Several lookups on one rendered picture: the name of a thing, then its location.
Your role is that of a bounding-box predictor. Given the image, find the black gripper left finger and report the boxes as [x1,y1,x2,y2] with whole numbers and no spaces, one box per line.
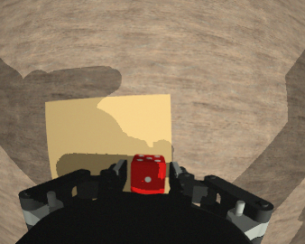
[18,159,127,230]

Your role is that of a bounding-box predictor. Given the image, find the pale yellow flat mat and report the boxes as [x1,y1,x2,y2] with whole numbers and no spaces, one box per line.
[45,94,171,193]

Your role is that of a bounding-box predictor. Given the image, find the red die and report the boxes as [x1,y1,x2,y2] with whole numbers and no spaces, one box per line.
[131,155,166,194]

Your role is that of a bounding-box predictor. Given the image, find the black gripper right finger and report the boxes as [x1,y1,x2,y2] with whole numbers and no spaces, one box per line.
[163,162,274,244]

